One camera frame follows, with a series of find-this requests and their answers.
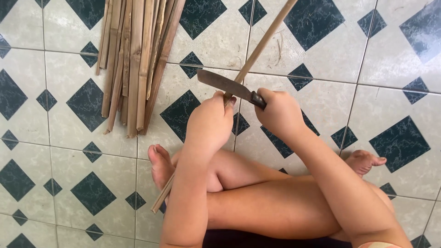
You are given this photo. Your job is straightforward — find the person's legs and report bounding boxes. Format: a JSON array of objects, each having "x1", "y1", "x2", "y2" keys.
[{"x1": 148, "y1": 144, "x2": 396, "y2": 242}]

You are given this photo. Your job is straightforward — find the dark-handled steel knife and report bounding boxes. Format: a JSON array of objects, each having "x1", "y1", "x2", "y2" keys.
[{"x1": 196, "y1": 68, "x2": 267, "y2": 111}]

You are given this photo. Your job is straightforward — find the dark shorts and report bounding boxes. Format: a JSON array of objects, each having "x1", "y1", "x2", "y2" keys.
[{"x1": 159, "y1": 201, "x2": 353, "y2": 248}]

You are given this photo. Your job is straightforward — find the person's right hand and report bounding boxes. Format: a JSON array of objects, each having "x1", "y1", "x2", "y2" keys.
[{"x1": 254, "y1": 87, "x2": 306, "y2": 140}]

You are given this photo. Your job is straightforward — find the pile of split bamboo strips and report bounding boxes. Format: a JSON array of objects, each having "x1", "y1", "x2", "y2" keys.
[{"x1": 95, "y1": 0, "x2": 187, "y2": 139}]

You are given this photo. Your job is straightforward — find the long bamboo strip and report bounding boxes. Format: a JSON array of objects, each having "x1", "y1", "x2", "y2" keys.
[{"x1": 151, "y1": 0, "x2": 299, "y2": 214}]

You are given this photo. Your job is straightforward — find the person's left hand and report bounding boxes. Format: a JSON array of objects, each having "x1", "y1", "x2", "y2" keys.
[{"x1": 185, "y1": 91, "x2": 237, "y2": 153}]

